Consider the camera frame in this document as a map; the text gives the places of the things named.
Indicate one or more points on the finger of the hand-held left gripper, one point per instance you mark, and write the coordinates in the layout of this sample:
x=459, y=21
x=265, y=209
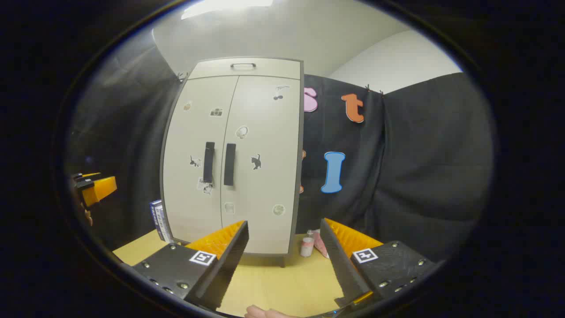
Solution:
x=100, y=190

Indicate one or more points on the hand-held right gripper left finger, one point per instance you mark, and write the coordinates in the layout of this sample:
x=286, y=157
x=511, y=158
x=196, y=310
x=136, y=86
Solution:
x=225, y=269

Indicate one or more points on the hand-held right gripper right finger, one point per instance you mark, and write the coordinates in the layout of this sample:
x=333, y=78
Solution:
x=344, y=269

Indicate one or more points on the cabinet door with camera sticker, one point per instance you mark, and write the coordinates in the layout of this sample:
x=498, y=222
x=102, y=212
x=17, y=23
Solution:
x=185, y=145

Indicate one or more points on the cabinet door with black-cat sticker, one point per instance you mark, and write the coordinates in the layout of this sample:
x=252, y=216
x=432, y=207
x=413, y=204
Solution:
x=273, y=185

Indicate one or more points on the grey double-door shoe cabinet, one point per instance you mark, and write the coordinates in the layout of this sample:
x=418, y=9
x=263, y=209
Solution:
x=301, y=132

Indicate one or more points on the watermelon slice toy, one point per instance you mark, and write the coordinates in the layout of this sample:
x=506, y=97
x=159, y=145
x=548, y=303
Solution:
x=321, y=245

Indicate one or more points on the small white bottle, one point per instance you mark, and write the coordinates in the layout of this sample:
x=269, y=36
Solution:
x=306, y=246

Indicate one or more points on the blue and white book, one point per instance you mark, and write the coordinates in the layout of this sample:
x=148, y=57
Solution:
x=164, y=223
x=153, y=216

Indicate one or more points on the black backdrop cloth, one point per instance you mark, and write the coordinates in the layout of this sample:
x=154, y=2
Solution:
x=419, y=168

